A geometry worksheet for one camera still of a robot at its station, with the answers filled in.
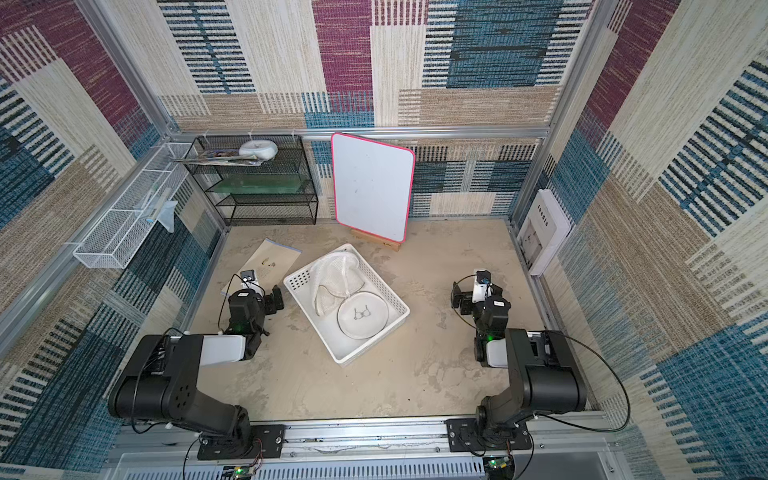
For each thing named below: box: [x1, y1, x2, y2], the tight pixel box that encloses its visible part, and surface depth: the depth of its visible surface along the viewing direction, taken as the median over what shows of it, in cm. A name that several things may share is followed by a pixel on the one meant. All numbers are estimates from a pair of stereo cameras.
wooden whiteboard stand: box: [350, 229, 401, 252], surface depth 110 cm
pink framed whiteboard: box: [331, 133, 416, 244], surface depth 99 cm
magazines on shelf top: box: [171, 149, 265, 167], surface depth 82 cm
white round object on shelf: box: [238, 140, 279, 161], surface depth 91 cm
